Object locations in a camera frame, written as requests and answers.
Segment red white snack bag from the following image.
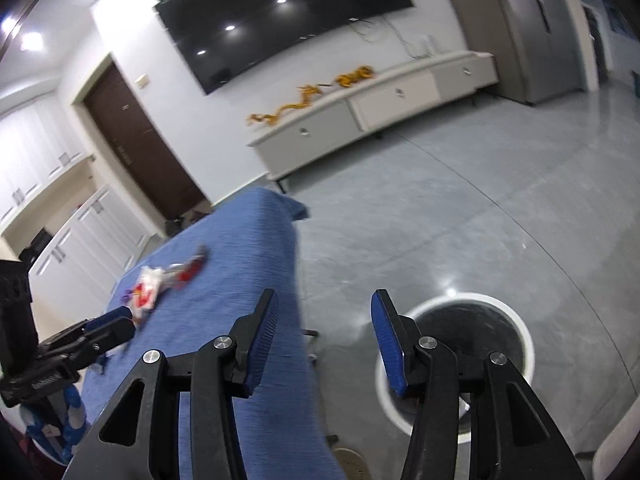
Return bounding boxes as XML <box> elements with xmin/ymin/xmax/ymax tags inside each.
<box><xmin>122</xmin><ymin>266</ymin><xmax>165</xmax><ymax>327</ymax></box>

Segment red silver candy wrapper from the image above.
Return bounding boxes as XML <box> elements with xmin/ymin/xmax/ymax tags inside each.
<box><xmin>164</xmin><ymin>245</ymin><xmax>209</xmax><ymax>288</ymax></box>

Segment left blue gloved hand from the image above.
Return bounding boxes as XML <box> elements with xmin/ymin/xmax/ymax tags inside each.
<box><xmin>20</xmin><ymin>385</ymin><xmax>90</xmax><ymax>465</ymax></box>

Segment white lower cabinets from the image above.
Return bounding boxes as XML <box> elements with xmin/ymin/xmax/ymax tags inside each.
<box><xmin>29</xmin><ymin>185</ymin><xmax>152</xmax><ymax>323</ymax></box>

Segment blue fuzzy rug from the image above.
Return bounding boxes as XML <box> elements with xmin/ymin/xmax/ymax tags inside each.
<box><xmin>81</xmin><ymin>188</ymin><xmax>344</xmax><ymax>479</ymax></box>

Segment black device on counter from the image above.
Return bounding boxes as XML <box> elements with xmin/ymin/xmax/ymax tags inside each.
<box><xmin>18</xmin><ymin>228</ymin><xmax>53</xmax><ymax>268</ymax></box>

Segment dark brown entrance door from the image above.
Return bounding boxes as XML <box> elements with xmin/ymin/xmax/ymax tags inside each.
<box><xmin>84</xmin><ymin>64</ymin><xmax>205</xmax><ymax>220</ymax></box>

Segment golden dragon figurine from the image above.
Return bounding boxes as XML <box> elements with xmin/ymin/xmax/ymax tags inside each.
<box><xmin>246</xmin><ymin>84</ymin><xmax>323</xmax><ymax>127</ymax></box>

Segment white tv console cabinet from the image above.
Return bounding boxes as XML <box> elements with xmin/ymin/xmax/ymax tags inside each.
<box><xmin>248</xmin><ymin>51</ymin><xmax>498</xmax><ymax>182</ymax></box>

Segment grey steel refrigerator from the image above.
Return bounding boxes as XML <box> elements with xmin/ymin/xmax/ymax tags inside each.
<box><xmin>450</xmin><ymin>0</ymin><xmax>599</xmax><ymax>105</ymax></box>

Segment white upper wall cabinets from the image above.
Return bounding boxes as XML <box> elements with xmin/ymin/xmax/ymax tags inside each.
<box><xmin>1</xmin><ymin>94</ymin><xmax>87</xmax><ymax>226</ymax></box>

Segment beige wall switch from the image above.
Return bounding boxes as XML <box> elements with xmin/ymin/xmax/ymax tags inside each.
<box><xmin>136</xmin><ymin>74</ymin><xmax>150</xmax><ymax>89</ymax></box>

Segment wall mounted black television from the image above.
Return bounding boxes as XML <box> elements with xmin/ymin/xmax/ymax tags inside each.
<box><xmin>155</xmin><ymin>0</ymin><xmax>413</xmax><ymax>93</ymax></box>

